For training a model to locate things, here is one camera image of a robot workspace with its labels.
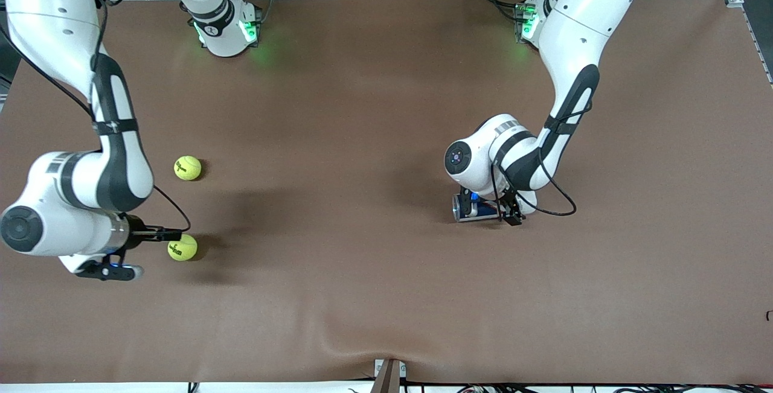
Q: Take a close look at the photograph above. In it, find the white blue tennis ball can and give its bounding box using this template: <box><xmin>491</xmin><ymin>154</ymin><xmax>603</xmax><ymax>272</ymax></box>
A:
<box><xmin>452</xmin><ymin>190</ymin><xmax>539</xmax><ymax>223</ymax></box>

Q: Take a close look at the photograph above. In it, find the yellow tennis ball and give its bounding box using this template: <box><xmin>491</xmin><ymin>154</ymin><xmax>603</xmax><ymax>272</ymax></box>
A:
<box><xmin>174</xmin><ymin>155</ymin><xmax>202</xmax><ymax>182</ymax></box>
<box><xmin>167</xmin><ymin>234</ymin><xmax>199</xmax><ymax>262</ymax></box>

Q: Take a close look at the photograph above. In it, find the brown table mat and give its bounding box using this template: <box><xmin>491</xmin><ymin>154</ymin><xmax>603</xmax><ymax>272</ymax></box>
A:
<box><xmin>0</xmin><ymin>0</ymin><xmax>773</xmax><ymax>385</ymax></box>

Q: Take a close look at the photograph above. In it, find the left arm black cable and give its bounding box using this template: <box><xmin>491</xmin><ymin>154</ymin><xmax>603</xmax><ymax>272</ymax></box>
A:
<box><xmin>490</xmin><ymin>100</ymin><xmax>577</xmax><ymax>217</ymax></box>

